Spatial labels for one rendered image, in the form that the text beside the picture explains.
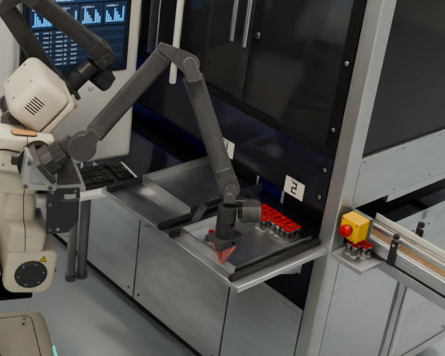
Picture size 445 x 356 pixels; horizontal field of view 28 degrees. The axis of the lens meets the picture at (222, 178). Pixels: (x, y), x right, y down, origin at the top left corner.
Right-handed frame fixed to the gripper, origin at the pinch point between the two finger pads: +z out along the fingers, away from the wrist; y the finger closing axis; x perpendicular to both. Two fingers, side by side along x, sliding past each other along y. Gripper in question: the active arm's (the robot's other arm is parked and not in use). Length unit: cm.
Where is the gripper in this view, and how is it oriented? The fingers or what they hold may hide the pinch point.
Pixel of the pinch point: (221, 260)
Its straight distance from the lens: 271.6
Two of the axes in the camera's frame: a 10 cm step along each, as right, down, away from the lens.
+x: -6.8, -4.0, 6.1
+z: -1.0, 8.8, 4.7
